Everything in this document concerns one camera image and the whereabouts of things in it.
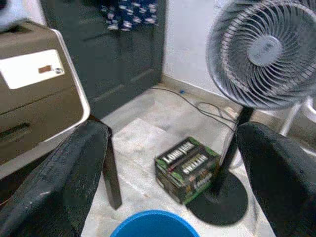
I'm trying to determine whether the black-green printed cardboard box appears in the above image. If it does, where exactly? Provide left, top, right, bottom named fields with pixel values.
left=155, top=136, right=221, bottom=205

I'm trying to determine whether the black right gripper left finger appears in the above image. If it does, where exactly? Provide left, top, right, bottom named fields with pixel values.
left=0, top=120, right=113, bottom=237

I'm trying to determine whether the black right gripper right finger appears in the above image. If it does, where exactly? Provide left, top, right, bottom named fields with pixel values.
left=236, top=121, right=316, bottom=237

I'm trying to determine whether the brown and white printer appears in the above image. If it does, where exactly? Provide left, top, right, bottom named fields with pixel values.
left=0, top=19, right=91, bottom=180

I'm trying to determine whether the grey standing fan black pole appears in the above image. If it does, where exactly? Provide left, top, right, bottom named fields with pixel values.
left=185, top=0, right=316, bottom=227

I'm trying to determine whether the dark green cupboard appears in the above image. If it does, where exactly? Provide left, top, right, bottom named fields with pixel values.
left=40, top=0, right=166, bottom=119

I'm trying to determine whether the black cable on floor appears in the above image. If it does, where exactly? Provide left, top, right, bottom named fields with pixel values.
left=148, top=86, right=241, bottom=131

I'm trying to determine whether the blue plastic bucket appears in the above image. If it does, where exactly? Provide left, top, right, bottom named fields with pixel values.
left=109, top=209, right=201, bottom=237

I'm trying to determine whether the blue-white patterned hanging cloth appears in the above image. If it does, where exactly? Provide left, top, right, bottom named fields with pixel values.
left=100, top=0, right=160, bottom=32

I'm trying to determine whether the white plastic stand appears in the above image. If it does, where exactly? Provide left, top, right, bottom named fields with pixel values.
left=280, top=97, right=316, bottom=139

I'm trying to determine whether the black-legged table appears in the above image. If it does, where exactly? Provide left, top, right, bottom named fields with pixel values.
left=0, top=116, right=123, bottom=210

